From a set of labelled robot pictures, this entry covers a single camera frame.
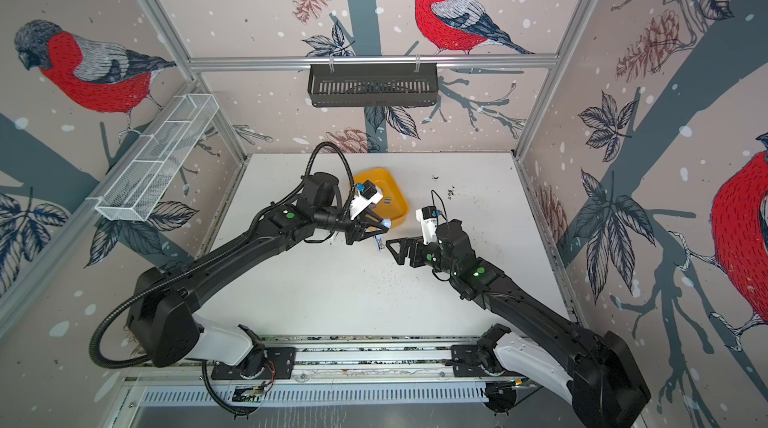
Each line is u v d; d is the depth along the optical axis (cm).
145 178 74
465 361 73
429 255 68
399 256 69
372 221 71
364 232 68
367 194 64
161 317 41
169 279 43
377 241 74
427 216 70
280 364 73
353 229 65
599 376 38
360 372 73
